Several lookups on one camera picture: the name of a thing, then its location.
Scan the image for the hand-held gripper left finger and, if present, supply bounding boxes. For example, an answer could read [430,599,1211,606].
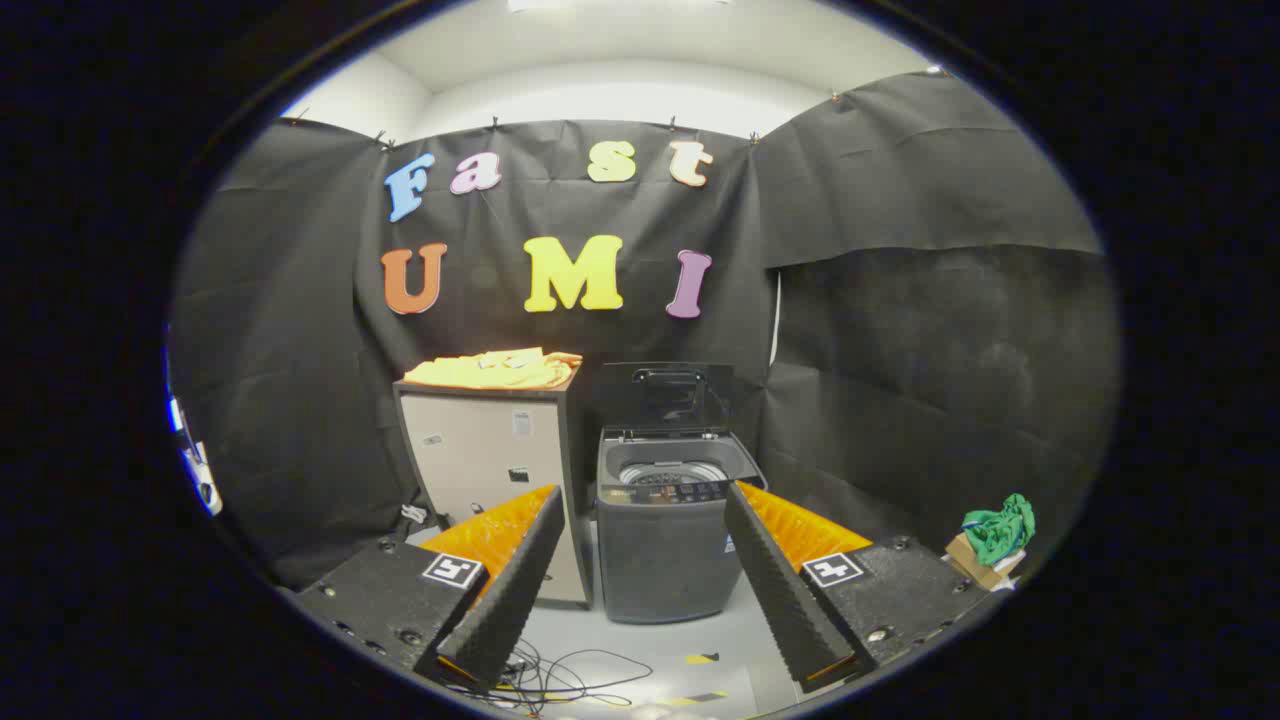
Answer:
[290,485,566,693]

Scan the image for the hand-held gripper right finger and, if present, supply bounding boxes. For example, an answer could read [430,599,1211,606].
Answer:
[724,480,991,695]

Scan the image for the grey washing machine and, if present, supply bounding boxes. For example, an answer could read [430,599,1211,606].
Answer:
[596,428,769,625]

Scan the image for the yellow polo shirt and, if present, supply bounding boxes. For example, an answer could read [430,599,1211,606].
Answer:
[403,347,584,391]

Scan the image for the beige cabinet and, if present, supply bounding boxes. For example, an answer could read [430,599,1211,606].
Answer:
[393,370,596,609]

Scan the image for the cardboard box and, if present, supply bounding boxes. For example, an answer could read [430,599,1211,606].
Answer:
[944,533,1026,591]

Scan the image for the green cloth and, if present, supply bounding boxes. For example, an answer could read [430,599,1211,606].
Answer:
[962,493,1037,568]

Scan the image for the white and blue object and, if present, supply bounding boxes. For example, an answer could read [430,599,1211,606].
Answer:
[165,395,223,518]

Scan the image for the black cables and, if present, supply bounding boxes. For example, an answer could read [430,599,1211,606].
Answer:
[440,640,656,716]

